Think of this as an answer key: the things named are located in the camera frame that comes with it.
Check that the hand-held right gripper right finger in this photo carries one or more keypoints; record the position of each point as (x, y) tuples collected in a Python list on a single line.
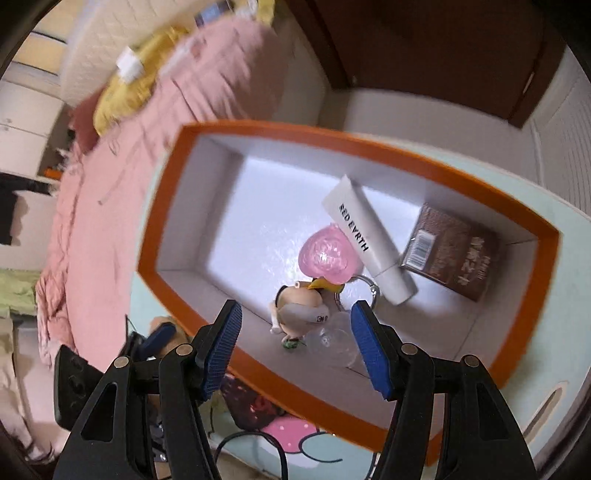
[(371, 355)]

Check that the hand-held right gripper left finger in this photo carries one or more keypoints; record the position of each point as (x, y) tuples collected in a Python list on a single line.
[(224, 350)]

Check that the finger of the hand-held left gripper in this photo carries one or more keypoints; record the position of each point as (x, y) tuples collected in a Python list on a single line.
[(157, 337)]

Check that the clear glass perfume bottle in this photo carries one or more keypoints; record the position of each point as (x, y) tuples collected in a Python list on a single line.
[(337, 341)]

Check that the dark glossy pouch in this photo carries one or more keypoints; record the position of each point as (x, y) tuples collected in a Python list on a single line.
[(244, 401)]

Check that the pink translucent ball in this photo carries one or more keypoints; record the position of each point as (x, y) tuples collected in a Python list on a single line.
[(325, 254)]

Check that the brown drink carton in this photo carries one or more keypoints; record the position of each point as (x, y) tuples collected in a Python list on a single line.
[(457, 254)]

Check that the white cosmetic tube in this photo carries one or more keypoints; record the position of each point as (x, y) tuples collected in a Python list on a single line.
[(360, 221)]

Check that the orange cardboard box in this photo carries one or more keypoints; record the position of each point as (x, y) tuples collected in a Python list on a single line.
[(258, 207)]

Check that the green cloth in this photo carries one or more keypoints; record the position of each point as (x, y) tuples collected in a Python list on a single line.
[(16, 290)]

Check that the pink blanket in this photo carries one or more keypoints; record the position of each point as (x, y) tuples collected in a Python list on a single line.
[(138, 138)]

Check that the maroon pillow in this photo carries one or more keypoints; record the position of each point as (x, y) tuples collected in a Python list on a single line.
[(83, 124)]

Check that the yellow pillow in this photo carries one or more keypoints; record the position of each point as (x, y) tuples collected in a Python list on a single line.
[(120, 101)]

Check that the white wardrobe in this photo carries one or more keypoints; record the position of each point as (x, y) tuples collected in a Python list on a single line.
[(23, 115)]

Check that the white slatted panel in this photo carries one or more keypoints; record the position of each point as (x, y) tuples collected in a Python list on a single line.
[(568, 138)]

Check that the dark wooden wardrobe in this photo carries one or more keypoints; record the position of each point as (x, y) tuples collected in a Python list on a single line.
[(415, 46)]

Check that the cream tufted headboard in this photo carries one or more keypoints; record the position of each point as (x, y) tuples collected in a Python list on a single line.
[(106, 27)]

